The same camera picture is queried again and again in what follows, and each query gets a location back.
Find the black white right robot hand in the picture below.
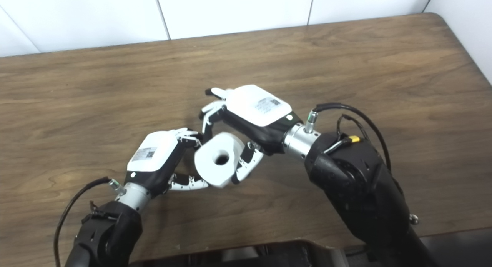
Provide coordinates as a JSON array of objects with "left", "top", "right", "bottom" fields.
[{"left": 199, "top": 85, "right": 304, "bottom": 184}]

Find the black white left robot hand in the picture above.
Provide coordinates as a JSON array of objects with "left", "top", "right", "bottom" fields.
[{"left": 124, "top": 128, "right": 210, "bottom": 196}]

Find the round white piece with holes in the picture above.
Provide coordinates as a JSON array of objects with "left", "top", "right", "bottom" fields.
[{"left": 194, "top": 132, "right": 245, "bottom": 189}]

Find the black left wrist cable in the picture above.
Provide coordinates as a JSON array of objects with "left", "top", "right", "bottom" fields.
[{"left": 54, "top": 177, "right": 123, "bottom": 267}]

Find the thin cable with yellow connector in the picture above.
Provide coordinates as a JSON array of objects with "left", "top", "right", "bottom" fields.
[{"left": 325, "top": 114, "right": 371, "bottom": 154}]

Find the thick black right wrist cable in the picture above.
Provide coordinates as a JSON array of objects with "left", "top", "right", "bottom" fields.
[{"left": 306, "top": 102, "right": 392, "bottom": 171}]

